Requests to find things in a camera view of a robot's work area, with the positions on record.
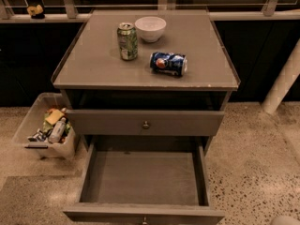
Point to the grey drawer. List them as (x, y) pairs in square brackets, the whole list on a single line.
[(145, 181), (145, 123)]

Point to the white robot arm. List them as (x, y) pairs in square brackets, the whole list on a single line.
[(285, 220)]

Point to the grey drawer cabinet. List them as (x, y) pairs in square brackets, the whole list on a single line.
[(94, 77)]

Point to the grey top drawer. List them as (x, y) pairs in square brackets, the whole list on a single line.
[(145, 123)]

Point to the blue pepsi can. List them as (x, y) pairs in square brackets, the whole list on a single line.
[(172, 63)]

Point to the green soda can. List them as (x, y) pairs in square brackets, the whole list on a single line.
[(127, 41)]

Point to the white ceramic bowl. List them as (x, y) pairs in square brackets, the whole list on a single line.
[(150, 28)]

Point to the yellow sponge in bin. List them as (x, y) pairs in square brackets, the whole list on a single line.
[(54, 116)]

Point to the plastic water bottle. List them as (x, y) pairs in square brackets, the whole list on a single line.
[(58, 131)]

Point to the clear plastic storage bin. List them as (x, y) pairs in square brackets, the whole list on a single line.
[(34, 121)]

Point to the yellow black toy on ledge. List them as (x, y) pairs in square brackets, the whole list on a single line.
[(36, 12)]

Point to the metal window railing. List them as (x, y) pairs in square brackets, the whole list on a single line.
[(58, 11)]

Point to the white diagonal post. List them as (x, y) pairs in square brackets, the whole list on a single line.
[(284, 81)]

